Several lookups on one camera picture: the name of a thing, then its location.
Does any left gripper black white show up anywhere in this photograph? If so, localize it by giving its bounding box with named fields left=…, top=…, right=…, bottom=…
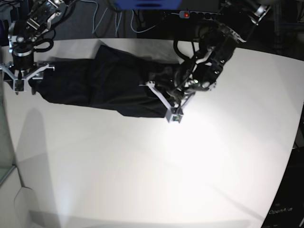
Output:
left=139, top=79, right=197, bottom=112

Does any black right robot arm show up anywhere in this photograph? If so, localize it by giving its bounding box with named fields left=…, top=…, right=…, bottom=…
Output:
left=0, top=0, right=75, bottom=94

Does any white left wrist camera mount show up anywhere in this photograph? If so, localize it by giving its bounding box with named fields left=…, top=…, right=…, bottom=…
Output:
left=165, top=108, right=183, bottom=123

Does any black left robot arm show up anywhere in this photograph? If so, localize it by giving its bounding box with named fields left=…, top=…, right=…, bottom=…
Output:
left=144, top=0, right=272, bottom=118

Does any blue plastic bin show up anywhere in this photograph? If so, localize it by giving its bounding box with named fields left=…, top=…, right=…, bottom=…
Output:
left=114, top=0, right=182, bottom=10

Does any dark navy long-sleeve T-shirt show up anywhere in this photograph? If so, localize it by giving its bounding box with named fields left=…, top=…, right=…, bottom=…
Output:
left=40, top=45, right=184, bottom=118

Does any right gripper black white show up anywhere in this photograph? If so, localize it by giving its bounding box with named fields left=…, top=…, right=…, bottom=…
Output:
left=0, top=54, right=55, bottom=95

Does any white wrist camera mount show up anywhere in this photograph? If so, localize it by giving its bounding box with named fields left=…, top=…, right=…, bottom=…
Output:
left=165, top=108, right=183, bottom=123
left=13, top=79, right=28, bottom=94

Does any black OpenArm labelled case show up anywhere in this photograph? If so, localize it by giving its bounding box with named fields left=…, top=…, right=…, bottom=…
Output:
left=262, top=147, right=304, bottom=228

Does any black power strip red switch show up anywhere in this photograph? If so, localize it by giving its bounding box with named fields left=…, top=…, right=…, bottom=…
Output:
left=177, top=10, right=223, bottom=21

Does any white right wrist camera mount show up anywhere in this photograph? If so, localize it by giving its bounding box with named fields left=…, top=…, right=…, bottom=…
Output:
left=13, top=79, right=28, bottom=94

